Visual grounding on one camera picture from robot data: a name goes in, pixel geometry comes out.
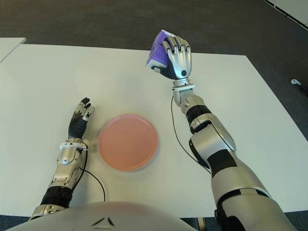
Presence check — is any white side table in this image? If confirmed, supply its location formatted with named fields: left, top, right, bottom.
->
left=0, top=37, right=27, bottom=63

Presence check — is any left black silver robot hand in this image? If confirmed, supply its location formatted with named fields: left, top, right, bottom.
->
left=67, top=97, right=95, bottom=140

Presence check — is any silver robot torso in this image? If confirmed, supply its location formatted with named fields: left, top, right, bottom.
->
left=7, top=201, right=193, bottom=231

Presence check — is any purple tissue paper pack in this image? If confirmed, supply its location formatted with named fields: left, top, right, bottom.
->
left=146, top=29, right=176, bottom=70

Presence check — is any pink round plate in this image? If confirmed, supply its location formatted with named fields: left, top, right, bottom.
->
left=97, top=114, right=159, bottom=172

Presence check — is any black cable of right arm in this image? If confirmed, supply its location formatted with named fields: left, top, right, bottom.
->
left=171, top=96, right=212, bottom=173

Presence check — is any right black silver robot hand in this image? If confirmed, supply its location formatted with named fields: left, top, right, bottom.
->
left=151, top=35, right=193, bottom=81

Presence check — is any white panel with black edge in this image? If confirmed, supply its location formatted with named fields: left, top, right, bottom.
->
left=262, top=0, right=308, bottom=29

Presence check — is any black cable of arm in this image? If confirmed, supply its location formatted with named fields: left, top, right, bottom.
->
left=79, top=144, right=106, bottom=202
left=171, top=96, right=212, bottom=173

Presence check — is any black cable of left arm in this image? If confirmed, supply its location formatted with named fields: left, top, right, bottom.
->
left=79, top=144, right=106, bottom=202

